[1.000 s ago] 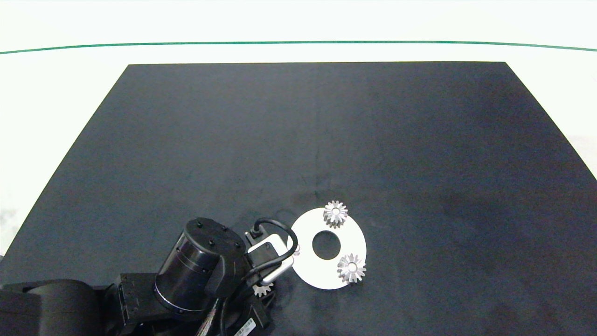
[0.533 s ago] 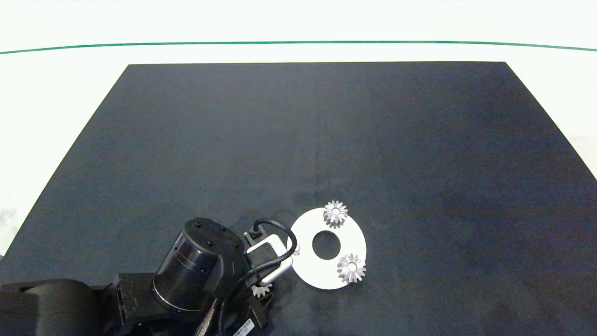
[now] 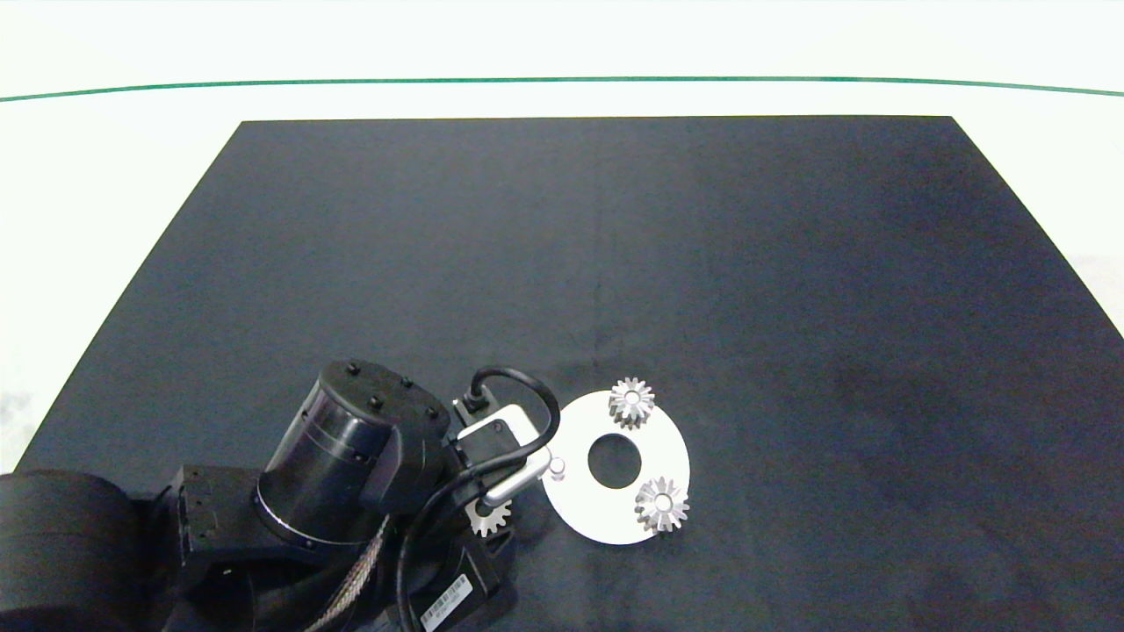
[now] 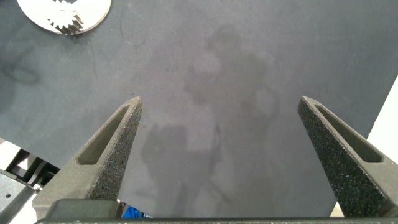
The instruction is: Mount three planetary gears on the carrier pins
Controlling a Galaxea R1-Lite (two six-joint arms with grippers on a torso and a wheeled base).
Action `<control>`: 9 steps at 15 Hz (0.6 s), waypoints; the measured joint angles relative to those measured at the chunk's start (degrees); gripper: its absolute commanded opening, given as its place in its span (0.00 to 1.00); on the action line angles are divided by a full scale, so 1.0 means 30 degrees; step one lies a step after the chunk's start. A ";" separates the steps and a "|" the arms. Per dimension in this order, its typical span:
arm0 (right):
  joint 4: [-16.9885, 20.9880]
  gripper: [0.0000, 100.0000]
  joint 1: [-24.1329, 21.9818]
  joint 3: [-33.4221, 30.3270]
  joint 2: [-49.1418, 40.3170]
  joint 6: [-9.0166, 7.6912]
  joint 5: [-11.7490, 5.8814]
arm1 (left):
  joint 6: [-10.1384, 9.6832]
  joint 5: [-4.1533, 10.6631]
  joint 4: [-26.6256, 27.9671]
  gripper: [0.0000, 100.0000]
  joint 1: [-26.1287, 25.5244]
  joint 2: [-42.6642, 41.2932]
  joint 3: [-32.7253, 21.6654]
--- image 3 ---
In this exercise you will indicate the round white pin plate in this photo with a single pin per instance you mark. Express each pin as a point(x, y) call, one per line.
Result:
point(606, 520)

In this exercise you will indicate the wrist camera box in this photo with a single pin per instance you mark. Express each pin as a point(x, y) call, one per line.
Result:
point(492, 436)

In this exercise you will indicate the small steel planetary gear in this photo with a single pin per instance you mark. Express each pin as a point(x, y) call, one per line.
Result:
point(621, 405)
point(493, 525)
point(651, 508)

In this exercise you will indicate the dark rectangular mat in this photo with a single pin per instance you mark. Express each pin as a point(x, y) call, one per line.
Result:
point(702, 263)

